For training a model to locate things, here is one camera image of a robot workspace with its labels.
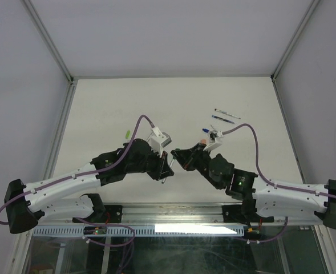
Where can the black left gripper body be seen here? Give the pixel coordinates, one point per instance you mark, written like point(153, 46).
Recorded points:
point(155, 164)

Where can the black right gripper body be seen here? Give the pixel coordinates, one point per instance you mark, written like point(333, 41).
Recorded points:
point(197, 160)

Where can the silver pen lime end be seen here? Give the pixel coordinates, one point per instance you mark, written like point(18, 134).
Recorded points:
point(167, 172)

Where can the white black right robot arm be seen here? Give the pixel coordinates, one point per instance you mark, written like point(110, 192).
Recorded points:
point(262, 198)

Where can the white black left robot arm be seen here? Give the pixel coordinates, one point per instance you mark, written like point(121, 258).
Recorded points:
point(27, 204)

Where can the blue capped pen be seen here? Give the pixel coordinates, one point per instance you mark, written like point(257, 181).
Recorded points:
point(222, 119)

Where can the small circuit board left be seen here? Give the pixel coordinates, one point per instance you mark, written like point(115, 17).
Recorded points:
point(96, 231)

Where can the small circuit board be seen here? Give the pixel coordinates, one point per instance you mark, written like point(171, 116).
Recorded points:
point(252, 233)
point(96, 231)

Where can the small circuit board right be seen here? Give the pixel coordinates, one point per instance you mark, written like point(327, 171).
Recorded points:
point(252, 233)

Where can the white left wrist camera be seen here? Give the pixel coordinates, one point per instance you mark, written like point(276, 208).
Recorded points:
point(159, 140)

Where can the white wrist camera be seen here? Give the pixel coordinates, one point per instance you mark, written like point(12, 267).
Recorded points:
point(214, 140)
point(159, 140)

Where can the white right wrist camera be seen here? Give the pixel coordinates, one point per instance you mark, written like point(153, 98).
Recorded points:
point(214, 140)

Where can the aluminium table edge rail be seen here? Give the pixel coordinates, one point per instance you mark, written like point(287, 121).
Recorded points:
point(170, 212)

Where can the white slotted cable duct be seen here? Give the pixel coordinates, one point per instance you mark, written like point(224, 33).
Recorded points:
point(159, 230)

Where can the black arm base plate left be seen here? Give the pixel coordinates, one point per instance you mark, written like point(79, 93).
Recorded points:
point(112, 213)

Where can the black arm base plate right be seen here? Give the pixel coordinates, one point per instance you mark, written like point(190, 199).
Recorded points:
point(234, 214)

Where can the left aluminium frame post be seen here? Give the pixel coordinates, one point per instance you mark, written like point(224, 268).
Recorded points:
point(47, 39)

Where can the aluminium frame post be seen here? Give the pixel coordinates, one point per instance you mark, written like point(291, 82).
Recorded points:
point(311, 9)
point(47, 39)

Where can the right aluminium frame post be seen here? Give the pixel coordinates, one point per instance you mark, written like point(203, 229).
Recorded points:
point(311, 9)

